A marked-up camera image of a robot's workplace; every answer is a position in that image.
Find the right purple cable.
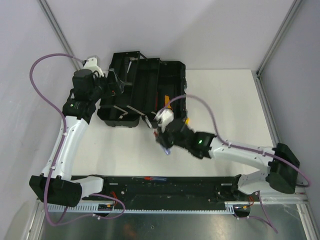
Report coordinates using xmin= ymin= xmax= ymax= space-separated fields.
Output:
xmin=159 ymin=94 xmax=311 ymax=234

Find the right aluminium frame post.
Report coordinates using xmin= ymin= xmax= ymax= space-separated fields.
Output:
xmin=256 ymin=0 xmax=305 ymax=76

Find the purple cable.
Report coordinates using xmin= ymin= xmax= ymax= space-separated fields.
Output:
xmin=29 ymin=53 xmax=126 ymax=227
xmin=159 ymin=94 xmax=311 ymax=234

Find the blue screwdriver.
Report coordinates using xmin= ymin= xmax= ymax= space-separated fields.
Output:
xmin=163 ymin=147 xmax=171 ymax=155
xmin=132 ymin=176 xmax=167 ymax=182

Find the black plastic toolbox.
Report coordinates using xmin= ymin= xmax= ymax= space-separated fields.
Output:
xmin=97 ymin=51 xmax=187 ymax=128

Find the aluminium frame post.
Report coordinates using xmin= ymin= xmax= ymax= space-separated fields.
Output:
xmin=37 ymin=0 xmax=75 ymax=56
xmin=256 ymin=0 xmax=305 ymax=76

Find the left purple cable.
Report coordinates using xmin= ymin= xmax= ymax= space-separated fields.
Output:
xmin=29 ymin=53 xmax=126 ymax=227

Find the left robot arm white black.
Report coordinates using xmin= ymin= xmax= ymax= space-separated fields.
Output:
xmin=29 ymin=66 xmax=120 ymax=207

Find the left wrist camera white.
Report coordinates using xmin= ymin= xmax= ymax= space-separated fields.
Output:
xmin=83 ymin=57 xmax=104 ymax=77

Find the claw hammer black handle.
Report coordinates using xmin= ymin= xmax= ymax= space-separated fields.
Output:
xmin=124 ymin=57 xmax=138 ymax=74

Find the yellow utility knife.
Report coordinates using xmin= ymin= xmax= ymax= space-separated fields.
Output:
xmin=164 ymin=95 xmax=173 ymax=110

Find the left aluminium frame post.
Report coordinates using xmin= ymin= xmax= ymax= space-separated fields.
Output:
xmin=37 ymin=0 xmax=75 ymax=56

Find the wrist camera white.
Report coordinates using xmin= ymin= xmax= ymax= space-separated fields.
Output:
xmin=154 ymin=108 xmax=174 ymax=133
xmin=83 ymin=57 xmax=104 ymax=77

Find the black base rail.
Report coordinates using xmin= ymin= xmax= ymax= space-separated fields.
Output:
xmin=85 ymin=176 xmax=259 ymax=210

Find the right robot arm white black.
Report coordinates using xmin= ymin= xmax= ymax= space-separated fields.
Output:
xmin=155 ymin=119 xmax=300 ymax=201

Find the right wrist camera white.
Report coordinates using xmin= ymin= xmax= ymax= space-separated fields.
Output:
xmin=154 ymin=108 xmax=174 ymax=133

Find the red black handled tool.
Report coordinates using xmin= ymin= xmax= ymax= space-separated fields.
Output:
xmin=155 ymin=91 xmax=159 ymax=110

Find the grey slotted cable duct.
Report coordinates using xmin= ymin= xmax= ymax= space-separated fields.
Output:
xmin=47 ymin=201 xmax=253 ymax=215

